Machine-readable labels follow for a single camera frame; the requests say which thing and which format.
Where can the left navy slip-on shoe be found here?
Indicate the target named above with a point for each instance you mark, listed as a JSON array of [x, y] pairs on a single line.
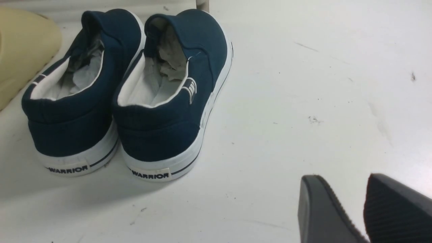
[[69, 105]]

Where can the right navy slip-on shoe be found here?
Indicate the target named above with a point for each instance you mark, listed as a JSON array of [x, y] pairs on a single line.
[[165, 100]]

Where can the right olive foam slipper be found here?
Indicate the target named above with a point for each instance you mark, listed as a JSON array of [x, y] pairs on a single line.
[[28, 41]]

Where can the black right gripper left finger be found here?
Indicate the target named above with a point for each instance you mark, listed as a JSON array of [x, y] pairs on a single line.
[[321, 217]]

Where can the navy slip-on shoe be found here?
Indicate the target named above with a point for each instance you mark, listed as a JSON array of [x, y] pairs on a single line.
[[165, 100], [69, 105]]

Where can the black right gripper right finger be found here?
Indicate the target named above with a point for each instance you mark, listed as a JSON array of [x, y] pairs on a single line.
[[395, 213]]

